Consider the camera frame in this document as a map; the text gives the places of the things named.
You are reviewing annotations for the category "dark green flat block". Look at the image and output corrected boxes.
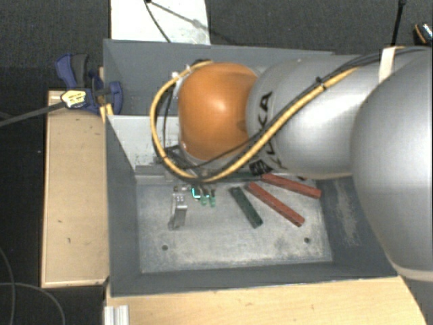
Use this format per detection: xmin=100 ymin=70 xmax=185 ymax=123
xmin=227 ymin=186 xmax=265 ymax=230

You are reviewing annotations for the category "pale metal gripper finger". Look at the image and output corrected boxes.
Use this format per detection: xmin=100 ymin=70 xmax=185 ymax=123
xmin=167 ymin=185 xmax=181 ymax=231
xmin=176 ymin=194 xmax=189 ymax=229

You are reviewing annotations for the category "pale wood board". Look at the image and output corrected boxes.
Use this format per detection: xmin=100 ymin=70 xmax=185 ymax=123
xmin=40 ymin=89 xmax=111 ymax=289

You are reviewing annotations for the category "grey metal bin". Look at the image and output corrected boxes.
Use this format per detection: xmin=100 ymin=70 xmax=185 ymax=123
xmin=102 ymin=38 xmax=398 ymax=298

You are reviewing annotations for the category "red-brown flat block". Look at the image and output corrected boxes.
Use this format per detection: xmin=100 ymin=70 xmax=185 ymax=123
xmin=244 ymin=181 xmax=306 ymax=228
xmin=260 ymin=173 xmax=323 ymax=200

